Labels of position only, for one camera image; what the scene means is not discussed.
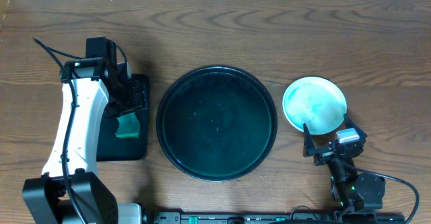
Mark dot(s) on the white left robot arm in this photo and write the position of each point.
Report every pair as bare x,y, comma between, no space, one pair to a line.
69,189

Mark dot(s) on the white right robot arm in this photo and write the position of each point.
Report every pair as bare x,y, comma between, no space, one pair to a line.
359,193

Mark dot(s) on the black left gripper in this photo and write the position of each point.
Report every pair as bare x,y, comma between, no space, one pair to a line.
135,96

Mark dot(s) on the green sponge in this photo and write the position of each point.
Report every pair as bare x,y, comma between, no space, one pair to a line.
129,126

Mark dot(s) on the white plate green stain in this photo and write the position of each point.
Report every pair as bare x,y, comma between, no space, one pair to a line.
314,103

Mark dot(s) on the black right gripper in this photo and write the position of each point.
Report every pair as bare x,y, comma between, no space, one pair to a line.
324,156

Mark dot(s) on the round dark green tray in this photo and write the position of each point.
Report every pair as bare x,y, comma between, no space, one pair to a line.
217,123

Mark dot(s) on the rectangular dark green tray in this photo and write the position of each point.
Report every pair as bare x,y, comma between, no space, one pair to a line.
113,148

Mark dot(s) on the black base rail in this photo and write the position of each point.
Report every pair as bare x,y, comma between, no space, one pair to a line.
171,217

